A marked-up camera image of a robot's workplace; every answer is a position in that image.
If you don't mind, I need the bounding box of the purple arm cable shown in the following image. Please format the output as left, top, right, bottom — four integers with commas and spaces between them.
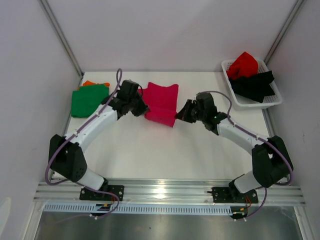
44, 68, 123, 223
195, 90, 294, 222

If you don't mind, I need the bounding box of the left aluminium corner post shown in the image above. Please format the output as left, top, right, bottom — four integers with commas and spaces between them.
38, 0, 84, 77

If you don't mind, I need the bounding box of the right aluminium corner post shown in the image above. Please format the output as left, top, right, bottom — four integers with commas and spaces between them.
263, 0, 307, 65

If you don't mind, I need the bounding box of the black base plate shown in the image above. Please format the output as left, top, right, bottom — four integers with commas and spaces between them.
207, 186, 259, 204
79, 185, 125, 202

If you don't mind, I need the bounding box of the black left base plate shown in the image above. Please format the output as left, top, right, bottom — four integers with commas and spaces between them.
79, 185, 125, 202

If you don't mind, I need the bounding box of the aluminium corner post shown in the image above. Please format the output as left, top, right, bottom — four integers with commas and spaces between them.
263, 0, 307, 65
38, 0, 84, 77

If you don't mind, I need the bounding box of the pink t shirt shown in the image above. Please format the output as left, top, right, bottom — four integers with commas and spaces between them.
142, 82, 179, 128

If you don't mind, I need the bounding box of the red t shirt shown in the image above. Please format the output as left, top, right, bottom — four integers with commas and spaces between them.
226, 52, 259, 80

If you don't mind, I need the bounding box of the white slotted cable duct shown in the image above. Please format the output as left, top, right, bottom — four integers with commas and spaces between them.
43, 202, 233, 216

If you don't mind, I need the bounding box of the orange folded t shirt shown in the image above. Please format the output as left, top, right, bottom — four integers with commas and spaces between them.
77, 80, 110, 91

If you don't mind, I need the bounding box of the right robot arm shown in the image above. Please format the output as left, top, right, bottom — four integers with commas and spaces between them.
175, 91, 294, 202

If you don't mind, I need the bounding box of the green folded t shirt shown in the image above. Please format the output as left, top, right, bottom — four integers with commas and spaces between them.
71, 84, 109, 118

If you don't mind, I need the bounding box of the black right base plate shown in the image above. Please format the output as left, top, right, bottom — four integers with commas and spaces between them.
207, 186, 259, 204

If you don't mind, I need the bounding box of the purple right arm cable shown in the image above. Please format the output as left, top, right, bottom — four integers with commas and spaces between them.
195, 90, 294, 222

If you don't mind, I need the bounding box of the black t shirt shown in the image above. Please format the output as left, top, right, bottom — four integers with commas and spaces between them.
228, 70, 276, 103

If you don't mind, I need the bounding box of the aluminium front rail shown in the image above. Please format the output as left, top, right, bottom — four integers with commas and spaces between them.
33, 178, 306, 207

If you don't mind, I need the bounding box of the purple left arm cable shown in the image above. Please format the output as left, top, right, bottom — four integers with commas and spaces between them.
44, 68, 123, 223

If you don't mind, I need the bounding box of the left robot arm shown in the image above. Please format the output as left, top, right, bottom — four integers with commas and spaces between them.
46, 80, 149, 200

